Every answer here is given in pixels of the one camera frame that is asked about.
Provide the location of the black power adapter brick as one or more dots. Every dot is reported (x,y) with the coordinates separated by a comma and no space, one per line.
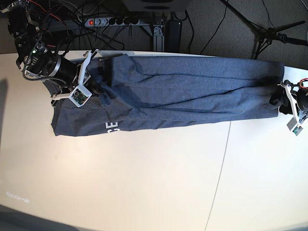
(173,36)

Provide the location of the left gripper body black cylinder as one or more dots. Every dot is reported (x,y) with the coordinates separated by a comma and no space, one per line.
(302,99)

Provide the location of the black tripod stand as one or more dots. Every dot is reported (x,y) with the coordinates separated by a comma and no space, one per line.
(265,37)

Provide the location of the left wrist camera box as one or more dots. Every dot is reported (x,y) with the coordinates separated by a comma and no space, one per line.
(295,127)

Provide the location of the white power strip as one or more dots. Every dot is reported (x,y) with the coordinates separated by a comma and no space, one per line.
(99,22)

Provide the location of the grey base camera mount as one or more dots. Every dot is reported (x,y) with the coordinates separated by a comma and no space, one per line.
(156,5)

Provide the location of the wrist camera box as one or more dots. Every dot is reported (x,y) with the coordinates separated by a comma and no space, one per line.
(79,96)
(295,127)

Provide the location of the aluminium frame post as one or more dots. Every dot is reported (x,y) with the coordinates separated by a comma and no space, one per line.
(158,38)

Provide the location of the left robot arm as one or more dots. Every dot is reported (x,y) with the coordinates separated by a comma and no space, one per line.
(303,84)

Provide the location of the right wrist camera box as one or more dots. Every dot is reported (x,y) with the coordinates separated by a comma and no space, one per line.
(79,96)

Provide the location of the right gripper body black cylinder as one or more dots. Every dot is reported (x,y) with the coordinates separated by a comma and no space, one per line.
(56,69)

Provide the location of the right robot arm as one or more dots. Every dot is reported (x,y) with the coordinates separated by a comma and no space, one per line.
(41,52)

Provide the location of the blue-grey T-shirt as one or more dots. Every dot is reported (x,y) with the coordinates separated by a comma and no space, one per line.
(143,92)

